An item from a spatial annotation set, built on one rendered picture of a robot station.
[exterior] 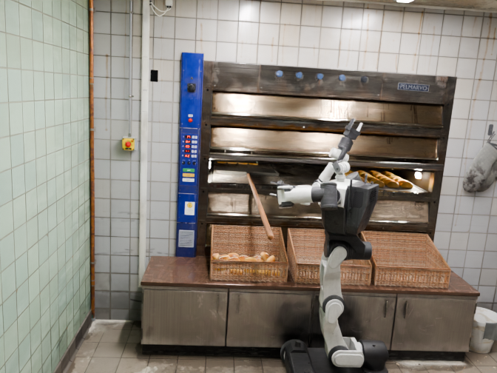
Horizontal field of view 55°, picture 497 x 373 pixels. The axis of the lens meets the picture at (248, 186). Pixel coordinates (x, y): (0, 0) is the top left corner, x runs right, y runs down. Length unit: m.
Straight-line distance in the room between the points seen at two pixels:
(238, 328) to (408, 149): 1.90
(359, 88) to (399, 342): 1.91
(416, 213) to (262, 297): 1.47
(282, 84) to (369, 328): 1.91
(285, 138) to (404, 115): 0.94
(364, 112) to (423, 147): 0.56
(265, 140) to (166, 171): 0.81
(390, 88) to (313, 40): 0.70
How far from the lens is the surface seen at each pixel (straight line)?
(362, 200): 2.80
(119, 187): 3.81
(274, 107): 3.68
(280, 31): 3.70
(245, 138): 3.68
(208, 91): 3.66
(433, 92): 4.02
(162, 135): 3.70
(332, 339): 3.22
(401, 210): 4.06
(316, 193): 2.71
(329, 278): 3.02
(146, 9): 3.71
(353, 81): 3.81
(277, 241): 3.82
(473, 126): 4.17
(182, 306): 3.46
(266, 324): 3.53
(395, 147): 3.93
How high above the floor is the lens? 1.91
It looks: 11 degrees down
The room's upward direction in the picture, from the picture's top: 3 degrees clockwise
